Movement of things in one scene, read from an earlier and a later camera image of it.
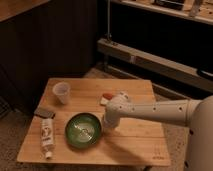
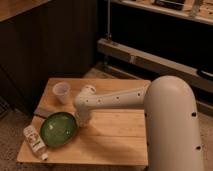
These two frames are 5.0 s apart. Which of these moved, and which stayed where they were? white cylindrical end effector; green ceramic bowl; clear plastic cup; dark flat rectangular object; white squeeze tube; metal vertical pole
Moved: white squeeze tube; white cylindrical end effector; green ceramic bowl
Stayed: clear plastic cup; dark flat rectangular object; metal vertical pole
